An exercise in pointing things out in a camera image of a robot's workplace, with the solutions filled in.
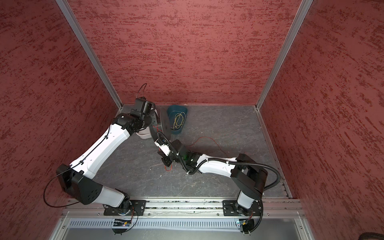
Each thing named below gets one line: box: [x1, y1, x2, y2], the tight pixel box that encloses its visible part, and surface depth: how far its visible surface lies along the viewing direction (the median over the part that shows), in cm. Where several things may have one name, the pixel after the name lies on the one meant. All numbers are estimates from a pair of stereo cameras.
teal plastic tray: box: [167, 105, 188, 134], surface depth 112 cm
